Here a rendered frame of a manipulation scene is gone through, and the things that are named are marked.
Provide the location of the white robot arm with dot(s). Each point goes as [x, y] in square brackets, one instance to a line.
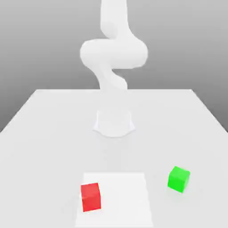
[114, 53]

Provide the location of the small red cube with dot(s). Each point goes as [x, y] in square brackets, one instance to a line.
[90, 197]

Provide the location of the small green cube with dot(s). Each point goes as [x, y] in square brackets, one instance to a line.
[177, 179]

